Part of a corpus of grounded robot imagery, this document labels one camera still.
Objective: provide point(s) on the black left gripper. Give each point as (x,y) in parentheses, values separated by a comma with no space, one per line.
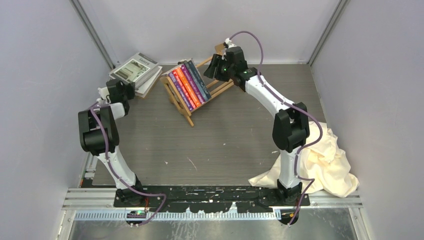
(131,88)

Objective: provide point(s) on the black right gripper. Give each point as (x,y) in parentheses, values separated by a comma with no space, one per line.
(216,61)

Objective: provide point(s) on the floral Louisa May Alcott book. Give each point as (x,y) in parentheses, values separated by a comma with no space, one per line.
(200,80)

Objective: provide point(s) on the stack of grey magazines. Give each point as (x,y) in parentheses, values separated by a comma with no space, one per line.
(136,70)

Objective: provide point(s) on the magenta paperback book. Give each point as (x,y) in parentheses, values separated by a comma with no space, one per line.
(197,96)

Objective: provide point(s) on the purple 52-Storey Treehouse book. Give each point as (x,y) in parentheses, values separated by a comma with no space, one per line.
(177,86)

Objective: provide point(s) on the orange 78-Storey Treehouse book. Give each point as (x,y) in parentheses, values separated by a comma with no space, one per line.
(188,88)

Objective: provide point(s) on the red Treehouse book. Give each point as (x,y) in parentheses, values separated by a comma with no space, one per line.
(190,104)

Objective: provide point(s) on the blue Nineteen Eighty-Four book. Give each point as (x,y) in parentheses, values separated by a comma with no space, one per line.
(195,81)

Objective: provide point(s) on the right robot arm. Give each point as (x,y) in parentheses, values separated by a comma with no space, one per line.
(290,124)

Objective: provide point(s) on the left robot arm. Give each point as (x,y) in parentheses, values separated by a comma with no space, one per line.
(98,135)

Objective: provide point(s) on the white Decorate Furniture book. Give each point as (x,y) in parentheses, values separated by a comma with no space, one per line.
(146,87)

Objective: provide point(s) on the cream cloth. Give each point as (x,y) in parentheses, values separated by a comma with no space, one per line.
(324,161)

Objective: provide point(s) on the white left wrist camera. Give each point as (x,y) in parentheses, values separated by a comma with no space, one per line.
(103,95)

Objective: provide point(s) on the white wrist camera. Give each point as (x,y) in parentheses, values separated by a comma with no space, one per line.
(228,43)
(103,95)

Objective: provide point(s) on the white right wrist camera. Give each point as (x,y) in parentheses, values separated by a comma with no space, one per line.
(228,43)

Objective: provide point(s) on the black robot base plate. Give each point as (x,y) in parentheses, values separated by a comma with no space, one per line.
(205,198)

